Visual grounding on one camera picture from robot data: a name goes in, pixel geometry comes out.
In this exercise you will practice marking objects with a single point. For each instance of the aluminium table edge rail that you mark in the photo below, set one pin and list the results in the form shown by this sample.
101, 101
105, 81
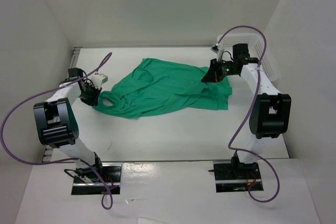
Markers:
48, 150

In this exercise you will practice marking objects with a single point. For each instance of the white plastic mesh basket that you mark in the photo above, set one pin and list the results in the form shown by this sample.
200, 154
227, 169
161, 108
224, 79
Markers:
255, 44

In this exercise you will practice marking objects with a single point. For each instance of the green tank top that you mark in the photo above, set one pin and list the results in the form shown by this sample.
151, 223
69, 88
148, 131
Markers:
157, 87

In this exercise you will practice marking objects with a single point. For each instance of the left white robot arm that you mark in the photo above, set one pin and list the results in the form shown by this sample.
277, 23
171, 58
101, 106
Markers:
57, 126

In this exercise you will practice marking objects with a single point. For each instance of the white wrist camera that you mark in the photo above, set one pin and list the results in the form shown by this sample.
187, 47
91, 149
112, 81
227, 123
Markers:
98, 79
222, 54

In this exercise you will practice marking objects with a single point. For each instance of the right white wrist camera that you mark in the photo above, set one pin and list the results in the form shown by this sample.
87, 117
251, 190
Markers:
222, 54

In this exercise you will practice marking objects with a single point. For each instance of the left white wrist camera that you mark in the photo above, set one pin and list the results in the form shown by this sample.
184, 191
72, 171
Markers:
98, 79

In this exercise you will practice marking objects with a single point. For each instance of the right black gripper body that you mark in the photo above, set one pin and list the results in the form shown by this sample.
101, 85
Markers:
228, 67

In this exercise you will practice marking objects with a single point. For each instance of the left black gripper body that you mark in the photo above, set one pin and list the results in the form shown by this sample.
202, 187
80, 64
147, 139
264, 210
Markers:
90, 88

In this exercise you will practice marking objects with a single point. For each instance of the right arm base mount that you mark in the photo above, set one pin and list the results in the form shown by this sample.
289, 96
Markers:
235, 176

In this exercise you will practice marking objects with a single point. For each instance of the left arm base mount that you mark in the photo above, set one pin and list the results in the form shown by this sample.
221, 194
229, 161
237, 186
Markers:
111, 175

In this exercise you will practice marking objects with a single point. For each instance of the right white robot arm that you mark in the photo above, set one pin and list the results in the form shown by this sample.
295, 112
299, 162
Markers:
268, 116

